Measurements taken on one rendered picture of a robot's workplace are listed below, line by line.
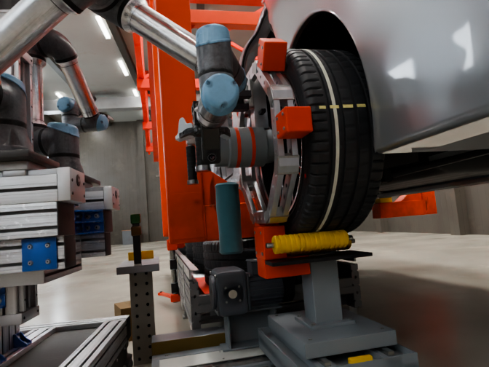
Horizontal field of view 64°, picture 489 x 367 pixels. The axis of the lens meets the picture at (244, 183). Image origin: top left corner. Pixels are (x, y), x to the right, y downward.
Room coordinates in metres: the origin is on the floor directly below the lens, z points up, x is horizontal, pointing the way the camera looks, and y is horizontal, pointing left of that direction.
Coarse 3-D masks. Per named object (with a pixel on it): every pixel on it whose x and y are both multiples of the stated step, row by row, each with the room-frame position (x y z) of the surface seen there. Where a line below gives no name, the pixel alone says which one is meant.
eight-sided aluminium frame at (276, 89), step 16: (256, 64) 1.23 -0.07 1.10; (272, 80) 1.14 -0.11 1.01; (272, 96) 1.10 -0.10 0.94; (288, 96) 1.11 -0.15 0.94; (240, 112) 1.51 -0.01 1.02; (272, 112) 1.12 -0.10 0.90; (272, 128) 1.13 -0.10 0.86; (288, 144) 1.13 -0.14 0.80; (288, 160) 1.10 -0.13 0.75; (240, 176) 1.59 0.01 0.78; (288, 176) 1.16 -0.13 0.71; (256, 192) 1.54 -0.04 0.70; (272, 192) 1.18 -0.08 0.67; (288, 192) 1.17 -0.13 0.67; (272, 208) 1.21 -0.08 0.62; (288, 208) 1.22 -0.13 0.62
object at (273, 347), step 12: (264, 336) 1.51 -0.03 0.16; (276, 336) 1.55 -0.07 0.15; (264, 348) 1.52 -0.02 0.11; (276, 348) 1.37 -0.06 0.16; (288, 348) 1.40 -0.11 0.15; (384, 348) 1.22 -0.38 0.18; (396, 348) 1.30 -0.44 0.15; (408, 348) 1.24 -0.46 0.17; (276, 360) 1.38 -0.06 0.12; (288, 360) 1.24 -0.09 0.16; (300, 360) 1.27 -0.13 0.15; (312, 360) 1.20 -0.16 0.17; (324, 360) 1.16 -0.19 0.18; (336, 360) 1.25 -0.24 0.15; (348, 360) 1.17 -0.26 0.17; (360, 360) 1.16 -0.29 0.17; (372, 360) 1.17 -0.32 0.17; (384, 360) 1.18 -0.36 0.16; (396, 360) 1.18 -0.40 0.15; (408, 360) 1.19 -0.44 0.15
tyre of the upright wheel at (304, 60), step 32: (288, 64) 1.18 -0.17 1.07; (352, 64) 1.16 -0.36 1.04; (320, 96) 1.08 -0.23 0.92; (352, 96) 1.10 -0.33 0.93; (320, 128) 1.06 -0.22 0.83; (352, 128) 1.08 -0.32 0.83; (320, 160) 1.08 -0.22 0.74; (352, 160) 1.10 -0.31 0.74; (320, 192) 1.12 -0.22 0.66; (352, 192) 1.16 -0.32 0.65; (288, 224) 1.32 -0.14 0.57; (320, 224) 1.23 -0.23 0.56; (352, 224) 1.28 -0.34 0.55
